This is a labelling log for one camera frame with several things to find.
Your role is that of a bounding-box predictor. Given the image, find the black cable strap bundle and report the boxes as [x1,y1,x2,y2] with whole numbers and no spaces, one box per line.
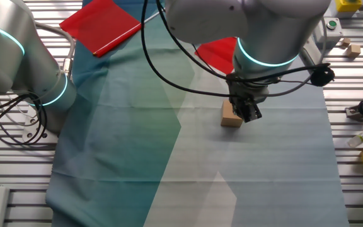
[309,62,336,88]

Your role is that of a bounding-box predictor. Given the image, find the small folded red flag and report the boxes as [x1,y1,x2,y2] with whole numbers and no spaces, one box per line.
[194,37,238,75]

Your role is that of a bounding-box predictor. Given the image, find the white green-button box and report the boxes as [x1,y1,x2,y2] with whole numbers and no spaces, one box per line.
[313,17,343,51]

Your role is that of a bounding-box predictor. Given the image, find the wooden block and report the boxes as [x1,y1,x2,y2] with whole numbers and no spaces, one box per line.
[221,100,244,129]

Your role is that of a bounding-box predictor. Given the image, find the black base cable bundle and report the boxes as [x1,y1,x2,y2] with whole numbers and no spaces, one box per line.
[0,91,49,146]

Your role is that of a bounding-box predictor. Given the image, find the large red flag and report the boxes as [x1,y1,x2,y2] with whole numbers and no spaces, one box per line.
[59,0,166,58]

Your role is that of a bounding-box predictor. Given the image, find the grey hose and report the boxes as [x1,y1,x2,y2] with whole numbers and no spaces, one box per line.
[32,21,76,78]

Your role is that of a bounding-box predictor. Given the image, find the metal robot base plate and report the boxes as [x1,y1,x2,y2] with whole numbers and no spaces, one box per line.
[22,108,59,144]

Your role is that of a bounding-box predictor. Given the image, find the small wooden cube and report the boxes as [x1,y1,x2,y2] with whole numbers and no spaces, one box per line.
[346,44,362,59]

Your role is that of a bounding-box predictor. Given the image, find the teal and white tablecloth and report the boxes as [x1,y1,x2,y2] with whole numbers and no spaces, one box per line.
[45,0,350,227]

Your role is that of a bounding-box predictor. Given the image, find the yellow emergency stop box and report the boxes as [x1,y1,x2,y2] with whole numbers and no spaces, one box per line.
[332,0,363,18]

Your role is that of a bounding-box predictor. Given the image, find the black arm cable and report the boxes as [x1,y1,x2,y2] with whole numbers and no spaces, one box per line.
[156,0,330,83]
[141,0,239,98]

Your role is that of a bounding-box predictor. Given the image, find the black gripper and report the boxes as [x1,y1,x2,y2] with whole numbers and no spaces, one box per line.
[228,82,269,123]

